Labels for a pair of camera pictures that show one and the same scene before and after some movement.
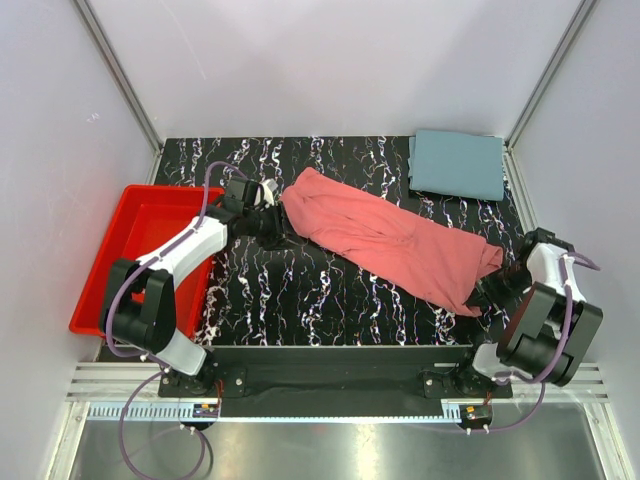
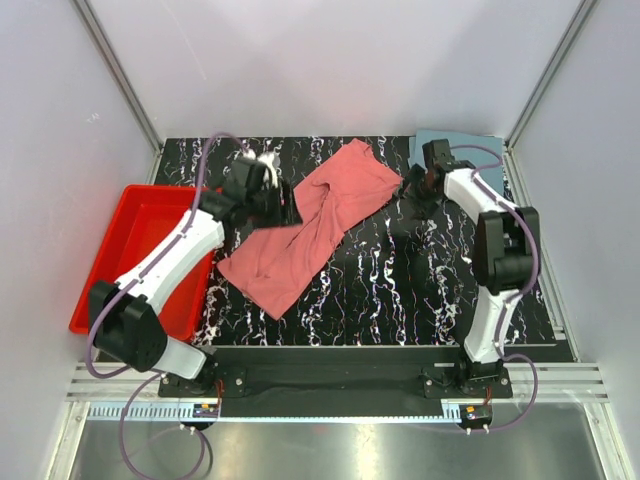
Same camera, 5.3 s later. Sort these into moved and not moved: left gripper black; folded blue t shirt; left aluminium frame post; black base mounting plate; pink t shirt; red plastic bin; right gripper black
Moved: pink t shirt; right gripper black; left gripper black
Not moved: folded blue t shirt; red plastic bin; black base mounting plate; left aluminium frame post
